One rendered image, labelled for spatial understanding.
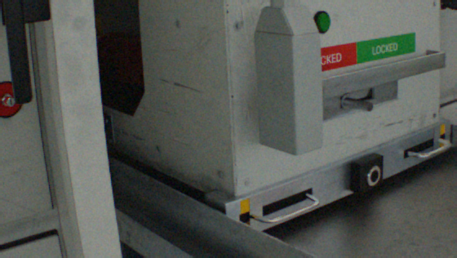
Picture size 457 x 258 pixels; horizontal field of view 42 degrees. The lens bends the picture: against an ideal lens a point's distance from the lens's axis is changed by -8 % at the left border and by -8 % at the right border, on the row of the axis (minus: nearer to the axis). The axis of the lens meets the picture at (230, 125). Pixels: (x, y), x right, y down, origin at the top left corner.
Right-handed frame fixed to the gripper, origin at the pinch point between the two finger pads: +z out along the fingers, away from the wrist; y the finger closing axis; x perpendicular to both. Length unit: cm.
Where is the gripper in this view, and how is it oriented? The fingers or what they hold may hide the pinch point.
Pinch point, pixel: (454, 37)
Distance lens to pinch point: 160.2
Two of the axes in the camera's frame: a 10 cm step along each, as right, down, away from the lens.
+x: 2.1, -8.1, 5.4
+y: 8.2, -1.5, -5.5
